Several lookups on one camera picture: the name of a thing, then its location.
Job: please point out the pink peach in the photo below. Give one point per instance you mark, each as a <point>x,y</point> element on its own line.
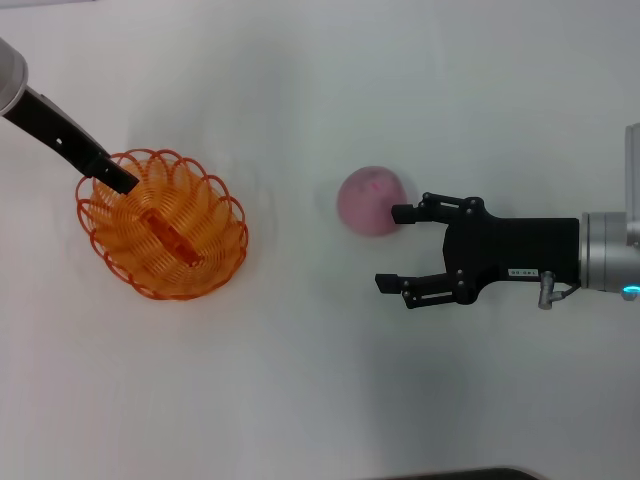
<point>362,205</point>

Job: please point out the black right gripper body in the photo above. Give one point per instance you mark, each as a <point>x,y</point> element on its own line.
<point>515,247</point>

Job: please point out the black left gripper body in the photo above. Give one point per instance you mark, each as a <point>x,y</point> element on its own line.
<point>55,127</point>

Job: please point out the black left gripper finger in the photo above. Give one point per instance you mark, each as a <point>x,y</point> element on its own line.
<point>112,175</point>

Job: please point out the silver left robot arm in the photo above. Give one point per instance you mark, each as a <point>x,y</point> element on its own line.
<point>10,75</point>

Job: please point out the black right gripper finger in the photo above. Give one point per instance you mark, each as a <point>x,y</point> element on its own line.
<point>430,290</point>
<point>440,210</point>

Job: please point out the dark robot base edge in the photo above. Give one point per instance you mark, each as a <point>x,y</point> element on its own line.
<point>470,475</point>

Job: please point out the orange woven plastic basket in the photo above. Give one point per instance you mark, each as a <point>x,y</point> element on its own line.
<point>200,215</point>

